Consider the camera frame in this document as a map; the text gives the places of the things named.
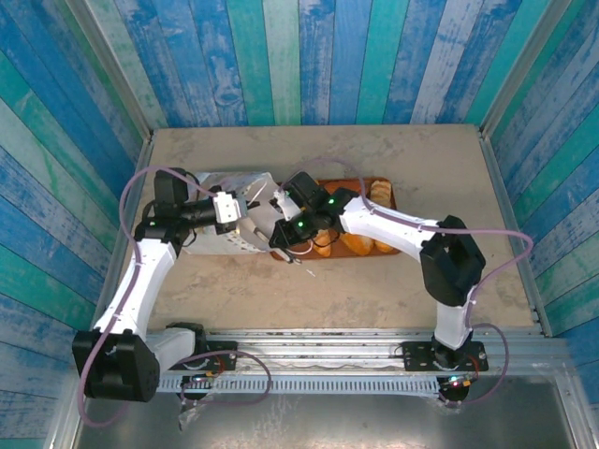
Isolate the white patterned paper bag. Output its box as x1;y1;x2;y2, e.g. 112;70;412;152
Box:
181;170;315;264

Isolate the orange oval fake bun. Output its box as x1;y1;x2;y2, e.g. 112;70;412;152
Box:
312;228;334;258

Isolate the large oval fake loaf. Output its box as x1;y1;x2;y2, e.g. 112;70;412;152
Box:
340;232;375;257

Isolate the pale ridged pull-apart bread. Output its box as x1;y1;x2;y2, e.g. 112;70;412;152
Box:
370;180;392;208

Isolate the brown rectangular tray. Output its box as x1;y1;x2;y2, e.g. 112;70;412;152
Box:
270;176;402;261

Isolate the grey metal shelf panel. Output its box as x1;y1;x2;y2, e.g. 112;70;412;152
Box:
46;390;599;449

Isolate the clear plastic wrap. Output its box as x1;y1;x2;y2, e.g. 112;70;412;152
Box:
176;397;207;431

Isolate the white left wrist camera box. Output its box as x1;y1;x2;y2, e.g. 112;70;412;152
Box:
212;190;249;225

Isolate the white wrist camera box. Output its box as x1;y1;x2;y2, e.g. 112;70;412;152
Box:
212;190;249;225
272;189;301;221

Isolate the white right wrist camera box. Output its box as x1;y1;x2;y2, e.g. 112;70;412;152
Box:
272;189;301;221

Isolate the aluminium table side rail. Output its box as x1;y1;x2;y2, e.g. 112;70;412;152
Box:
476;125;556;338
88;133;155;338

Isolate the aluminium mounting rail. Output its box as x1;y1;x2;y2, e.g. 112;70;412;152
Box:
69;326;575;375

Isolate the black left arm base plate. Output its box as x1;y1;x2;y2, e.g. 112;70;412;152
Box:
153;343;239;371

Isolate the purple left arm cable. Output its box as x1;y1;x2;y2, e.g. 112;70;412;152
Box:
77;167;273;427

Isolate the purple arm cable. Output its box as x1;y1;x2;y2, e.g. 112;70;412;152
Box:
77;167;273;427
275;156;535;408

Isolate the grey metal corner post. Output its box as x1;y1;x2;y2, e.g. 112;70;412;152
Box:
65;0;155;141
480;0;575;137

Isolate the grey slotted cable duct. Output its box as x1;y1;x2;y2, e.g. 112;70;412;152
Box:
88;375;444;398

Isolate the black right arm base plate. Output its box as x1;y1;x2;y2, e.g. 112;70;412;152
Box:
402;340;489;373

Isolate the black round mount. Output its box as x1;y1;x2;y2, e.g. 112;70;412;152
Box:
439;386;469;408

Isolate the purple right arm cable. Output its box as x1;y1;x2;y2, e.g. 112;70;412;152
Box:
275;156;535;408

